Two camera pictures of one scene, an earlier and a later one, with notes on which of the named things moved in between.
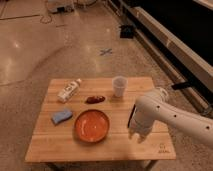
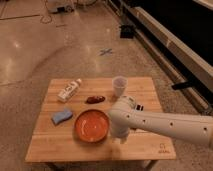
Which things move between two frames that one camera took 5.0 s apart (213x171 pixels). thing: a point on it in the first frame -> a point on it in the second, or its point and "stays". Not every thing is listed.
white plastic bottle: x=69 y=91 stays
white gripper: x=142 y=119 -> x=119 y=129
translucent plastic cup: x=119 y=83 stays
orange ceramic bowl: x=92 y=126 stays
